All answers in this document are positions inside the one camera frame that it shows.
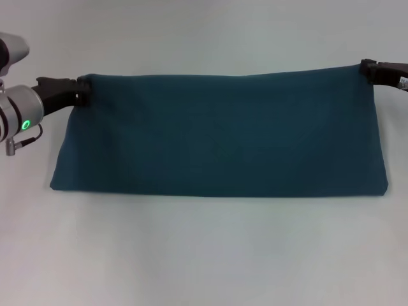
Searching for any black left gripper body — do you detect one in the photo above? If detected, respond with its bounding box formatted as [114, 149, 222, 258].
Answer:
[31, 76, 81, 116]

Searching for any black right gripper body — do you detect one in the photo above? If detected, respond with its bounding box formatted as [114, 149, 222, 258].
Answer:
[372, 61, 408, 92]

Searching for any teal blue t-shirt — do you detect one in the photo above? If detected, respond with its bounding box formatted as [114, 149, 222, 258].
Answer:
[49, 63, 389, 198]

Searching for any left arm gripper cable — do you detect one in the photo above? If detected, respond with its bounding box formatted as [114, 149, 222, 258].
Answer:
[5, 123, 44, 156]

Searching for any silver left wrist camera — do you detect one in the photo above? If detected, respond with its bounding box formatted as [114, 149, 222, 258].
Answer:
[0, 31, 31, 84]

